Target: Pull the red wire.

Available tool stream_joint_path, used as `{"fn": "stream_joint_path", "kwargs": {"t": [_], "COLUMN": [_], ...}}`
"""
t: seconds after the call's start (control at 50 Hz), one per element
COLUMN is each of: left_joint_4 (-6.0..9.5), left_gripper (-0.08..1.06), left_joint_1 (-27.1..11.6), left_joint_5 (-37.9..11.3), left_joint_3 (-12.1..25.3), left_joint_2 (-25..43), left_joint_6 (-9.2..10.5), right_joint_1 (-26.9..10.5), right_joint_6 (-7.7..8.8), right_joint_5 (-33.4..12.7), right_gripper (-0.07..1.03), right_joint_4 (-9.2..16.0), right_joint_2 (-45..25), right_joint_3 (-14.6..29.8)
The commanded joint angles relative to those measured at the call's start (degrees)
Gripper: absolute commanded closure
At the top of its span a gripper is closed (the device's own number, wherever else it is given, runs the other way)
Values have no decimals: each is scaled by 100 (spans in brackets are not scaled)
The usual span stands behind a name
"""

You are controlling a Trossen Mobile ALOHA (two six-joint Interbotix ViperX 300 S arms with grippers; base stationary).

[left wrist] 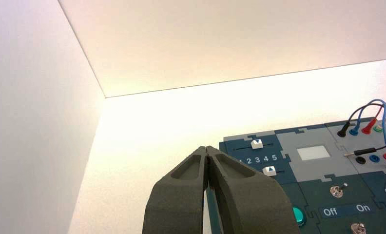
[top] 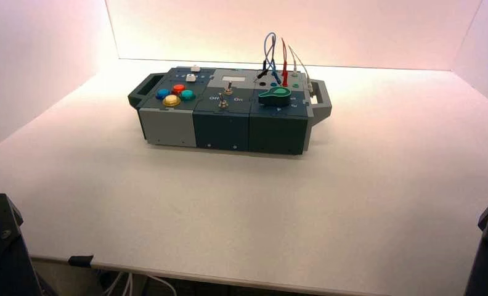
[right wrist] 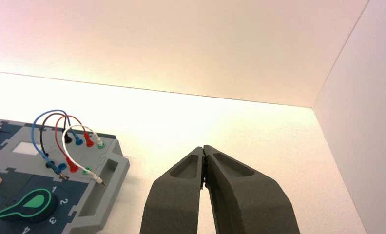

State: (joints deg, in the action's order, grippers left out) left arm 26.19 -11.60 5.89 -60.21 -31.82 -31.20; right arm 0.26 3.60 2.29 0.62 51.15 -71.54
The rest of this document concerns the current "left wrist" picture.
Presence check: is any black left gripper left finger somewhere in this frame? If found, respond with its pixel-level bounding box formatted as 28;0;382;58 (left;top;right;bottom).
142;146;210;234

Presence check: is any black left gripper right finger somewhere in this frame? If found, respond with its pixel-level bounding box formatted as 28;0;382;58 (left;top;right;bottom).
206;146;302;234

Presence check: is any green push button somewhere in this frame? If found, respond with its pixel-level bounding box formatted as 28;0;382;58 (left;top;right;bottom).
292;206;307;227

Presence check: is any teal and grey control box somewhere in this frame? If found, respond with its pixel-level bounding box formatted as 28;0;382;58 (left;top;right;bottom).
206;117;386;234

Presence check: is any small white display screen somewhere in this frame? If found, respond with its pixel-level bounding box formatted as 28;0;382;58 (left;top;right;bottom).
296;145;331;161

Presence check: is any black banana plug wire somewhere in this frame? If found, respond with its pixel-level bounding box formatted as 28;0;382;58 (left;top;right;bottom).
337;103;386;158

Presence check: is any blue banana plug wire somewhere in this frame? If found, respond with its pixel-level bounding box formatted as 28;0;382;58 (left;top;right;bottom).
348;98;386;169

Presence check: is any red banana plug wire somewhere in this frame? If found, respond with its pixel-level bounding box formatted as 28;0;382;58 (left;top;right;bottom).
361;102;386;161

